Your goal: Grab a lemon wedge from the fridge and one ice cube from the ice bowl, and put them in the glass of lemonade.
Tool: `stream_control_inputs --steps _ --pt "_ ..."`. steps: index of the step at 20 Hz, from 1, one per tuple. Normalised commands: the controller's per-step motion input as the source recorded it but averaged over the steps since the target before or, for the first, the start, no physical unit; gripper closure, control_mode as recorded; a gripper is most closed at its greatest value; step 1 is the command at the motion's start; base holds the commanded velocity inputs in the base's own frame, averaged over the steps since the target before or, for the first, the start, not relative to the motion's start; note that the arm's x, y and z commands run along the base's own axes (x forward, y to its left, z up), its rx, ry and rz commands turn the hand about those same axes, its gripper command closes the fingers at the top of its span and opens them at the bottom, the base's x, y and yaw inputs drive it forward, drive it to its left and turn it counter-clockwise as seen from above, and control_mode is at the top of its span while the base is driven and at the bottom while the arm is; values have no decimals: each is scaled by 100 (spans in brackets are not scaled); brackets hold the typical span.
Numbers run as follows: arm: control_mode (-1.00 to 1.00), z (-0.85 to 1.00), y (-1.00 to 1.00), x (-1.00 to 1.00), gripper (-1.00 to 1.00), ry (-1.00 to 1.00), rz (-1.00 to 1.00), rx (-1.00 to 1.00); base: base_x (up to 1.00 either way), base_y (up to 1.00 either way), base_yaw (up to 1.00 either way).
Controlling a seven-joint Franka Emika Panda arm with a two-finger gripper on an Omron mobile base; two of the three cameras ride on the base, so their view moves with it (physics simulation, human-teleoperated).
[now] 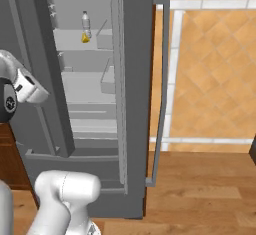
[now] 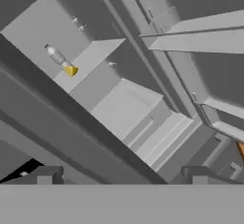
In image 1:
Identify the dark brown furniture corner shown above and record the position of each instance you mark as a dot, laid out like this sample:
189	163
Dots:
253	154

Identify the grey freezer drawer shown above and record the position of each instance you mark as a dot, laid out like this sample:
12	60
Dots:
110	207

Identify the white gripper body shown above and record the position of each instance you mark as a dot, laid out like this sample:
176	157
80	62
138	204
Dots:
36	94

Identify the yellow lemon wedge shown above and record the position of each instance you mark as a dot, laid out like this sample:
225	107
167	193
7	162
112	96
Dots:
85	38

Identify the clear water bottle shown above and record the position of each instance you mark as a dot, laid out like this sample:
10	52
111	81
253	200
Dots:
86	22

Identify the grey left fridge door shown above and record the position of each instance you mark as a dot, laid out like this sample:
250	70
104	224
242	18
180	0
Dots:
50	79

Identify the grey right fridge door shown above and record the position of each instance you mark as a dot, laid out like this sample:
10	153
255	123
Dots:
140	79

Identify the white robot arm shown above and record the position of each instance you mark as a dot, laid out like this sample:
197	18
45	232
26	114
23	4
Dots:
63	192

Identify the grey fridge door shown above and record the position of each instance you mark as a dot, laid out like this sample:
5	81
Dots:
140	79
50	79

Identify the grey fridge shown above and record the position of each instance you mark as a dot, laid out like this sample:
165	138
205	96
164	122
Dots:
86	85

